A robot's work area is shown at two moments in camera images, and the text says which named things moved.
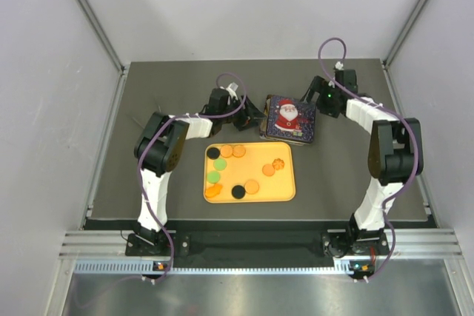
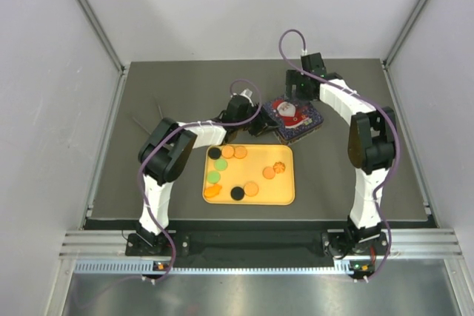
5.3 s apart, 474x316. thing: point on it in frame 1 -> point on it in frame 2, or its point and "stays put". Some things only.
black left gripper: x=244 y=120 -> x=266 y=123
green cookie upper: x=220 y=163 stays put
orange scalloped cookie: x=238 y=150 stays put
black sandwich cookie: x=238 y=192 stays put
